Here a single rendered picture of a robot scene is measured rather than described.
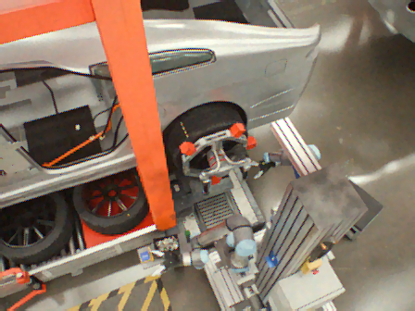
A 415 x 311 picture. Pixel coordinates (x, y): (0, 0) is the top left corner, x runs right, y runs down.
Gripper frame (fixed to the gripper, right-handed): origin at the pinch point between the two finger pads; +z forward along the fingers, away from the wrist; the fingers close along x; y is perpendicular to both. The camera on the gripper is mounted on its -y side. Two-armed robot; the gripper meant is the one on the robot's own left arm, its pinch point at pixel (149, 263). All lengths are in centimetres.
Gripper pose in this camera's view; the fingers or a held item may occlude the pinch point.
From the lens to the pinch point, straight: 242.4
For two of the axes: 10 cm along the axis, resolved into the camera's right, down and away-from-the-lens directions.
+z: -9.9, 1.3, -0.9
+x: -1.5, -7.7, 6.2
